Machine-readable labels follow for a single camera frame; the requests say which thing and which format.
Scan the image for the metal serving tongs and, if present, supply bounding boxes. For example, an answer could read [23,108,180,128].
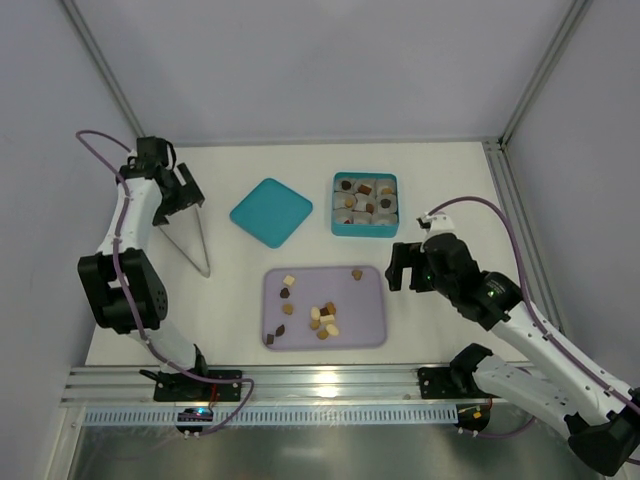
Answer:
[159,206,212,279]

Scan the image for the teal box lid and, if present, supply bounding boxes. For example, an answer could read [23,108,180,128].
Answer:
[229,178,313,249]

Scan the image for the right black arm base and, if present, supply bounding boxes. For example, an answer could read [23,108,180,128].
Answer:
[417,344,493,400]

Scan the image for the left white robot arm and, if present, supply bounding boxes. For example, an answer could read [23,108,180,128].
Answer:
[77,136,207,381]

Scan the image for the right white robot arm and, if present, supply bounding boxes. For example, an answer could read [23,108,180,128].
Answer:
[385,233,639,476]

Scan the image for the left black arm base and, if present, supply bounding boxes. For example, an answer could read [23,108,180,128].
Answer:
[139,369,242,403]

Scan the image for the teal chocolate box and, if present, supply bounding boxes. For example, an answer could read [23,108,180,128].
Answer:
[330,171,400,239]

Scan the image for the white almond chocolate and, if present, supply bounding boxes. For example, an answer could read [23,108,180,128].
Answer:
[326,324,339,336]

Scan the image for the lilac plastic tray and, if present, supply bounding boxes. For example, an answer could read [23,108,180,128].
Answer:
[261,266,387,352]

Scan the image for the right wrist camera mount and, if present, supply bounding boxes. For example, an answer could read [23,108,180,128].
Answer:
[417,212,455,238]

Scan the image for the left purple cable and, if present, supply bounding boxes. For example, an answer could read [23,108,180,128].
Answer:
[74,130,256,434]

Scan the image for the right aluminium frame post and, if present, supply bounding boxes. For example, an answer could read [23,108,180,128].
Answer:
[482,1,592,329]

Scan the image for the aluminium frame post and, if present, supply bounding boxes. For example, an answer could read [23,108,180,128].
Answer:
[482,1,592,329]
[58,0,146,137]

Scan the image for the left aluminium frame post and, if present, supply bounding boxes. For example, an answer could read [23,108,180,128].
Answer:
[58,0,146,137]

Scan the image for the aluminium mounting rail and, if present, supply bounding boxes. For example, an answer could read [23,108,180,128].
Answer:
[60,363,541,407]

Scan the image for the slotted cable duct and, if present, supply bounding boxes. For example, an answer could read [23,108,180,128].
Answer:
[82,403,458,428]

